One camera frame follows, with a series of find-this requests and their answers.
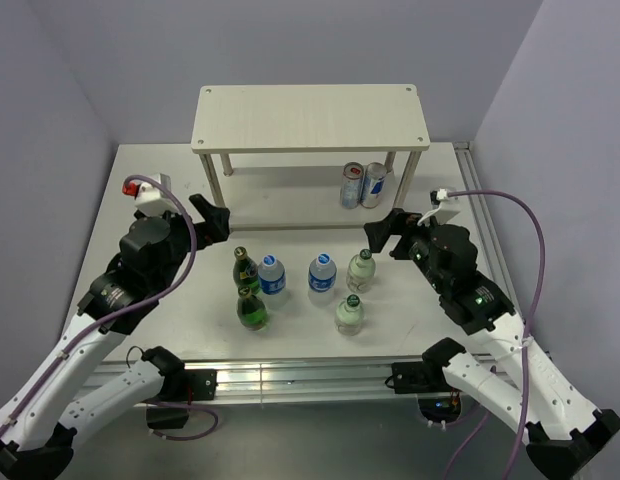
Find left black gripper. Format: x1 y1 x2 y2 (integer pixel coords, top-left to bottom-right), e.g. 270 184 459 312
147 193 228 291

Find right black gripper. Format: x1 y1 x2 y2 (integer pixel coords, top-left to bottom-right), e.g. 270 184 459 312
364 206 450 292

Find green glass bottle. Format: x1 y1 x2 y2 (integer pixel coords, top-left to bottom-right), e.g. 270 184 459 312
237 286 268 331
233 246 260 294

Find green glass bottle front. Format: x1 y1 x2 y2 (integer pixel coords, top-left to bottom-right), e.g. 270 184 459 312
237 286 268 331

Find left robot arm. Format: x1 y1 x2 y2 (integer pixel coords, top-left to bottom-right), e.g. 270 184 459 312
0 194 230 479

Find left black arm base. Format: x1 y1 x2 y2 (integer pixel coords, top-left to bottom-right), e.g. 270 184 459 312
145 369 217 432

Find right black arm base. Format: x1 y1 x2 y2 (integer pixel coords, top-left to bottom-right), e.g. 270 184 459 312
384 361 462 424

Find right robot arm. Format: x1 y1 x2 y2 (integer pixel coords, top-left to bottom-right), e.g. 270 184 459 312
364 209 620 479

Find white two-tier shelf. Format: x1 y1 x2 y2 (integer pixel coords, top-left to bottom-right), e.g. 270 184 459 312
191 84 431 231

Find clear soda bottle rear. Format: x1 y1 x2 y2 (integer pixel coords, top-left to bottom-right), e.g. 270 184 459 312
346 249 376 294

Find clear soda bottle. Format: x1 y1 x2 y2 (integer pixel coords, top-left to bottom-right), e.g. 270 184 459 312
335 294 364 336
346 249 376 294

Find silver blue energy drink can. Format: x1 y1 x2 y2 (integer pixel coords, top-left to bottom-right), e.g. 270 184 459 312
360 162 387 209

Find light blue drink can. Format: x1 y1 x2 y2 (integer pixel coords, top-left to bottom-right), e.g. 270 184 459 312
340 162 365 209

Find right blue label water bottle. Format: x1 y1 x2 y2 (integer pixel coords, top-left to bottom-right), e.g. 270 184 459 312
308 253 337 306

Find blue label water bottle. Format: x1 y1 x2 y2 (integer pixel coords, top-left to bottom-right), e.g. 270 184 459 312
258 254 286 308
308 253 337 306

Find left blue label water bottle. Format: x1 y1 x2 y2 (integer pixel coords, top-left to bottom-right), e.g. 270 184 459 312
258 254 286 308

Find clear soda bottle front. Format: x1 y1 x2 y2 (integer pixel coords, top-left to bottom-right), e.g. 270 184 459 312
335 294 364 336

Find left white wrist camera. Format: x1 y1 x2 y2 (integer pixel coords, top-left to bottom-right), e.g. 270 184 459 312
122 173 178 217

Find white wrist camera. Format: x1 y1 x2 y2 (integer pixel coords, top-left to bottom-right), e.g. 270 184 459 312
417 188 461 226
122 173 178 217

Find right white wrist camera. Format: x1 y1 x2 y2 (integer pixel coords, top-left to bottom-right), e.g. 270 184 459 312
417 188 461 226

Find aluminium right rail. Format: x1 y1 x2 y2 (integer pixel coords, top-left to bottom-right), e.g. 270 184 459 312
453 142 546 319

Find aluminium rail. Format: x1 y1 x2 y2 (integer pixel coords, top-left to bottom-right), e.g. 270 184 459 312
37 355 496 409
453 142 546 319

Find aluminium front rail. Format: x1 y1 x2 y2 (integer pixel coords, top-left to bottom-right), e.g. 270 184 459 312
37 355 496 409

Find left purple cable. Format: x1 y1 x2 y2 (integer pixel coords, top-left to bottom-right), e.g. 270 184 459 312
0 174 198 441

